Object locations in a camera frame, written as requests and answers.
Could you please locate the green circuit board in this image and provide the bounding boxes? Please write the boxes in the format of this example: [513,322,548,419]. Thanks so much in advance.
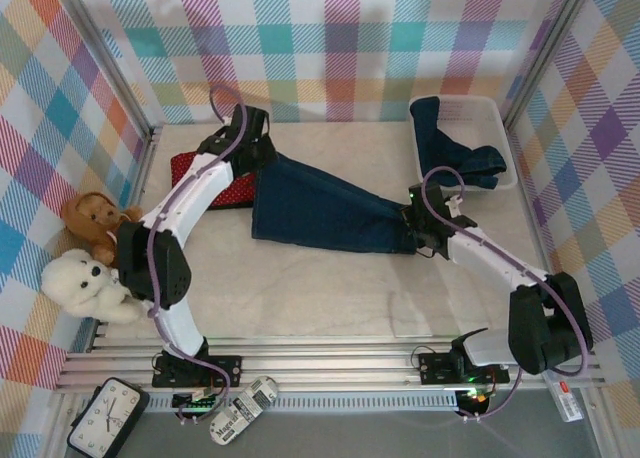
[172,388,227,423]
[455,385,497,417]

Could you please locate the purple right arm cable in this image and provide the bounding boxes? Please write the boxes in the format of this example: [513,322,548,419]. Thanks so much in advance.
[422,166,596,424]

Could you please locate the aluminium corner post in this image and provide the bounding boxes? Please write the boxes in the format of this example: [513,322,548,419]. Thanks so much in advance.
[501,0,604,127]
[57,0,161,139]

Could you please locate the right green circuit board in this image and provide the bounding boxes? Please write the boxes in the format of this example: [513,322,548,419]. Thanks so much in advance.
[455,385,497,417]

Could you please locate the white plastic basket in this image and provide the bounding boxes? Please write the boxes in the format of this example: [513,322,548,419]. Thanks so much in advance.
[407,96,519,195]

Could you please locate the clear box with red label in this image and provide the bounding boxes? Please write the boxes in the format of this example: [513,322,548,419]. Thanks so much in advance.
[541,362,586,423]

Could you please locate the white plush bear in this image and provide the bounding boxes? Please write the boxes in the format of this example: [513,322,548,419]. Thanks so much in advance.
[40,247,147,325]

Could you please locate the navy blue jeans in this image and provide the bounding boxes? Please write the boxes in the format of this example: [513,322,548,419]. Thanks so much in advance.
[249,152,419,257]

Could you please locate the black alarm clock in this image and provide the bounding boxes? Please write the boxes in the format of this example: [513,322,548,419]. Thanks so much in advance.
[66,376,151,457]

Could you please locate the grey slotted cable duct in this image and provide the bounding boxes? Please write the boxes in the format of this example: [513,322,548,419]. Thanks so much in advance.
[147,395,461,412]

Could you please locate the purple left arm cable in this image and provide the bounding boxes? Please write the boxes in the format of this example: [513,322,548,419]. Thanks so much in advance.
[147,85,249,424]

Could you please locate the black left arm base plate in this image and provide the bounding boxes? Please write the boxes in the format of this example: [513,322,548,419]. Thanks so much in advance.
[151,353,244,390]

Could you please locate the aluminium extrusion frame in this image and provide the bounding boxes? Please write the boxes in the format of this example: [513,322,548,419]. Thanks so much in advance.
[47,122,616,458]

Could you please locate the left green circuit board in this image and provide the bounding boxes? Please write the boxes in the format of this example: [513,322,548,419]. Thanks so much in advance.
[172,388,227,423]

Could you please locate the red polka dot skirt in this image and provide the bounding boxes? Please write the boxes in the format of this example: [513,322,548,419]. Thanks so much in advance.
[169,151,259,212]

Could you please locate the brown teddy bear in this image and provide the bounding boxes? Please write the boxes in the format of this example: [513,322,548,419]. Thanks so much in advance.
[60,192,146,267]

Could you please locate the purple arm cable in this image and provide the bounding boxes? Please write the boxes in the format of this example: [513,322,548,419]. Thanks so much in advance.
[147,85,249,424]
[422,166,596,424]

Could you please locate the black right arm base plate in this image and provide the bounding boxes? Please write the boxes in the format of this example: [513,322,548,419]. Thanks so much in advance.
[417,350,511,387]

